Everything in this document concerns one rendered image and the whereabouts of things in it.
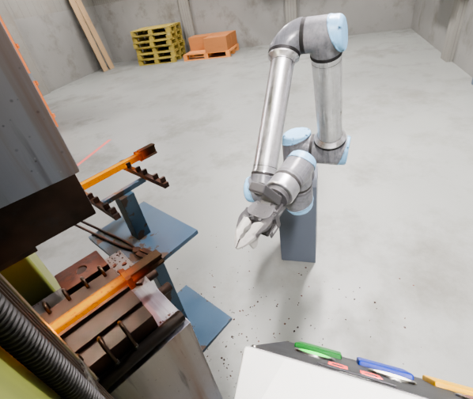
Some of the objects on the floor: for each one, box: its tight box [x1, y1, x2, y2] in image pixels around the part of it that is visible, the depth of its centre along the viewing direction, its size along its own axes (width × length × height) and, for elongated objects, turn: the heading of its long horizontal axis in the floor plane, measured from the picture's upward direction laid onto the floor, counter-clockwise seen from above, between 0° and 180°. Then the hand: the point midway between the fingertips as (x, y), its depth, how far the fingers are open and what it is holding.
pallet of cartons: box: [183, 30, 239, 62], centre depth 818 cm, size 137×94×50 cm
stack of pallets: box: [130, 22, 186, 66], centre depth 853 cm, size 124×85×88 cm
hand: (238, 242), depth 74 cm, fingers closed
